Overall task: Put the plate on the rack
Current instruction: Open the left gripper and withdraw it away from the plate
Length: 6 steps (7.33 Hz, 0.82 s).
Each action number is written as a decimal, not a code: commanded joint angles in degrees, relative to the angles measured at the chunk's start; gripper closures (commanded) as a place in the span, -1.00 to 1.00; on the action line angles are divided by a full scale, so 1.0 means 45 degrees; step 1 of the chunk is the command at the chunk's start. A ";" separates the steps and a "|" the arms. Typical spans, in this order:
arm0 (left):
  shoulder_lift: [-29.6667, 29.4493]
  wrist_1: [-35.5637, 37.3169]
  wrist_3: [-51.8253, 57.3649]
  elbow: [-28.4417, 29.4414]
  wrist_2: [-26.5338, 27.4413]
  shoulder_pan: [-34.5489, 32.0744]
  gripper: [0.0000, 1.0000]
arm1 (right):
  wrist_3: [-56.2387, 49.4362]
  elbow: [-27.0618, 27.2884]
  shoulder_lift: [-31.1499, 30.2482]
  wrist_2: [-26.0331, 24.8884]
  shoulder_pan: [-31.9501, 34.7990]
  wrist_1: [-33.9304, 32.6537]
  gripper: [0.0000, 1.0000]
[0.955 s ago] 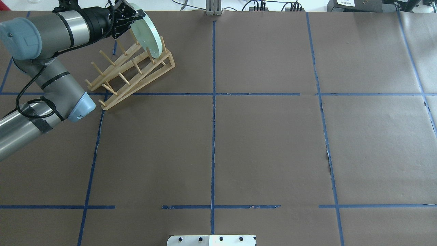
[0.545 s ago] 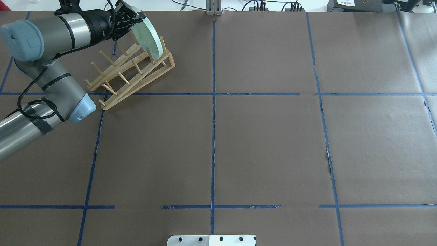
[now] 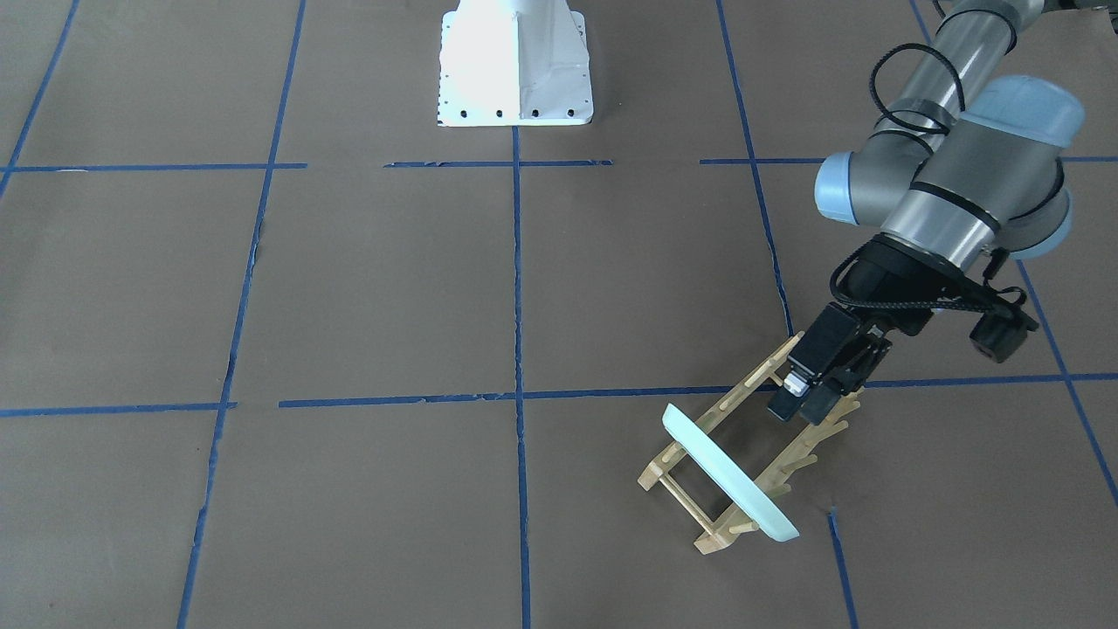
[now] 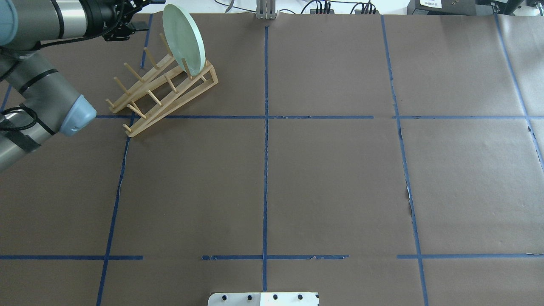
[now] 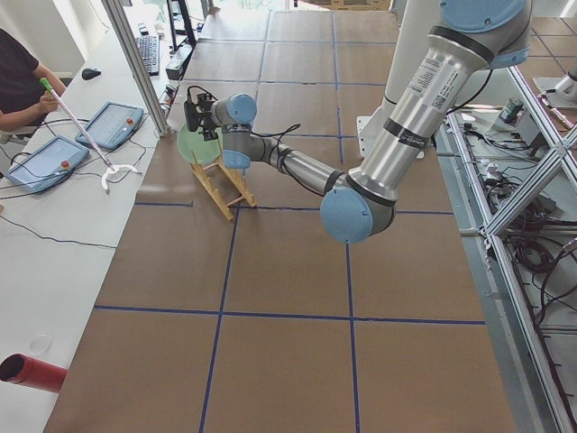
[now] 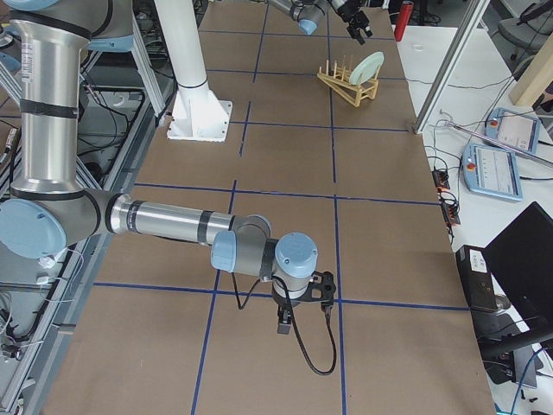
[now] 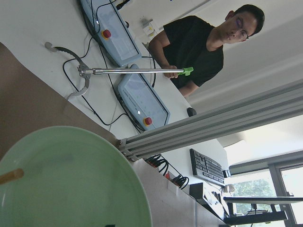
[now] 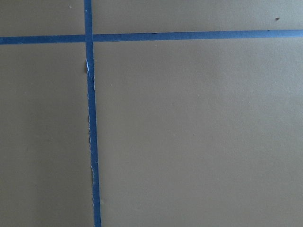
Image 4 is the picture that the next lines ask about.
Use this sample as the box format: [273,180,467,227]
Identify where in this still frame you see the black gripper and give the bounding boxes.
[83,0,166,41]

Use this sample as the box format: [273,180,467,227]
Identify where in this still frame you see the light green plate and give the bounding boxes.
[163,3,206,76]

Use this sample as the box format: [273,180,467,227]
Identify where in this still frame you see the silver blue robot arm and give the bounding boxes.
[0,0,163,170]

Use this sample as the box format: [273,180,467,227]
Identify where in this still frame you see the wooden plate rack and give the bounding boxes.
[105,33,219,137]

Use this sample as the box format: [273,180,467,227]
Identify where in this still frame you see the black computer box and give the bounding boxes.
[406,0,501,16]

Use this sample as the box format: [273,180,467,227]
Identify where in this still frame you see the brown paper table cover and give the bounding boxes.
[1,13,543,306]

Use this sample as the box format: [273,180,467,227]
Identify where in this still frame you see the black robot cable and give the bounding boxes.
[0,0,128,132]

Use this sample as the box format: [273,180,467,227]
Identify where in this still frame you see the aluminium frame post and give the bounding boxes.
[255,0,278,20]

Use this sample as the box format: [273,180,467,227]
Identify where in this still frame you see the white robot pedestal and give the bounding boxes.
[207,291,320,306]

